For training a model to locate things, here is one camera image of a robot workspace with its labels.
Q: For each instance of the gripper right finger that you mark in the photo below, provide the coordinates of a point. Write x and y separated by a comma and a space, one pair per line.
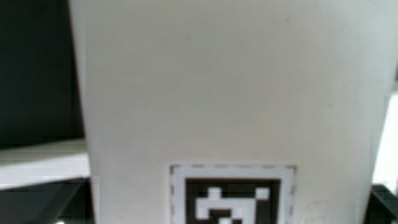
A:
382, 206

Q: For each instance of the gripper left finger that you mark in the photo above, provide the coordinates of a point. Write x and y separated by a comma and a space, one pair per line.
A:
52, 203

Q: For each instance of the white cabinet top block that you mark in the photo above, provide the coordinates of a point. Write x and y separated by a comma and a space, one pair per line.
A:
233, 82

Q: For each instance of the white U-shaped fence frame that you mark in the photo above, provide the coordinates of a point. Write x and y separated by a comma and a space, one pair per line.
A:
43, 163

